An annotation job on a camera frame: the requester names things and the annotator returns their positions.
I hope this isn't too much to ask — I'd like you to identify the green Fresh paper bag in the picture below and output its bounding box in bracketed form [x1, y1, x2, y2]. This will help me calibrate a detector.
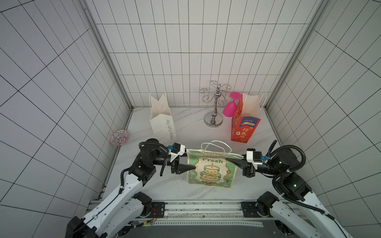
[187, 140, 243, 189]

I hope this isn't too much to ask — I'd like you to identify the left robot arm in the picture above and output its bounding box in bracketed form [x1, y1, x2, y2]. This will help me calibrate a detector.
[65, 138, 195, 238]

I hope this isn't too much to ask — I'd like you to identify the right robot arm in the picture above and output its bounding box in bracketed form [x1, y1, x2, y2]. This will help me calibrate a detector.
[227, 140, 350, 238]

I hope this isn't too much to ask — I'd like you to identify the white Happy Every Day bag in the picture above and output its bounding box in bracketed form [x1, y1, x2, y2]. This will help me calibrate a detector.
[149, 93, 177, 142]

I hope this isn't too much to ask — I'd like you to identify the red printed paper bag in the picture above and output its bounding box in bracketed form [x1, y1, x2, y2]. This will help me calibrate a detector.
[231, 93, 267, 143]

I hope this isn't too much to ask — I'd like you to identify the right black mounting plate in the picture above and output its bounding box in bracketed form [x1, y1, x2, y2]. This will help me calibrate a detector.
[241, 201, 270, 218]

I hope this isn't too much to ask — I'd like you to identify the black mounting plate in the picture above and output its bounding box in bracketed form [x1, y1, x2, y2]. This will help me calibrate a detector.
[241, 201, 270, 218]
[141, 202, 166, 220]

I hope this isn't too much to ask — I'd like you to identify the chrome cup holder stand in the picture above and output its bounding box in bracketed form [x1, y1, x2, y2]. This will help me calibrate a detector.
[200, 80, 231, 128]

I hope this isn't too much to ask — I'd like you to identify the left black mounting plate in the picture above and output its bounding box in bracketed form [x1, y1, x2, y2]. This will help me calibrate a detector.
[141, 202, 166, 220]

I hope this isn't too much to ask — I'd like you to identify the pink plastic wine glass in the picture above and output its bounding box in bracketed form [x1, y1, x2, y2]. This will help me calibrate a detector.
[223, 92, 243, 118]

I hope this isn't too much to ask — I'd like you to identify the patterned ceramic bowl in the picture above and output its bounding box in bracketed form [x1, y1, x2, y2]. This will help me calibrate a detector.
[110, 130, 129, 146]

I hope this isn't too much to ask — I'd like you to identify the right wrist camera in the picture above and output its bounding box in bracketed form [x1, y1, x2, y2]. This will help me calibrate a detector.
[246, 148, 268, 165]

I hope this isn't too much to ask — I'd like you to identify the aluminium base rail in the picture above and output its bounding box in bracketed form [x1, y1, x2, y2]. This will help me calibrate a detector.
[84, 199, 329, 228]

